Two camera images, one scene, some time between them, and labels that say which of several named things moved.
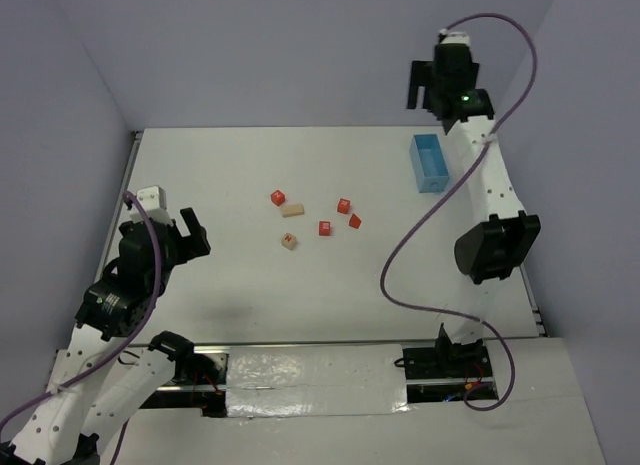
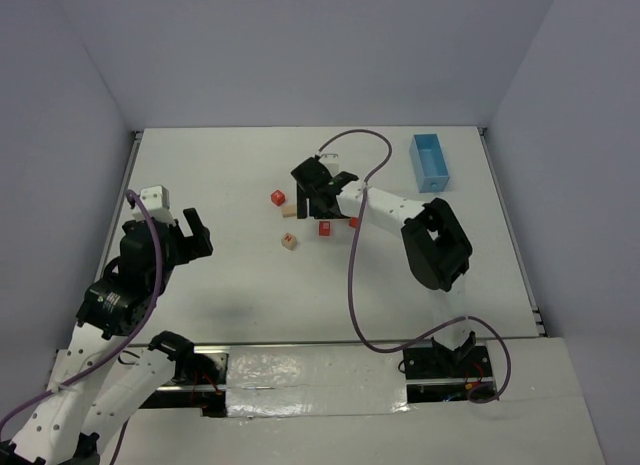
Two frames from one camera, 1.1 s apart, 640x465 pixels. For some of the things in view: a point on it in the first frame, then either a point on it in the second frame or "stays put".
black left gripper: [181, 242] stays put
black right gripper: [427, 85] → [314, 197]
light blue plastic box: [429, 163] stays put
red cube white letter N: [278, 197] stays put
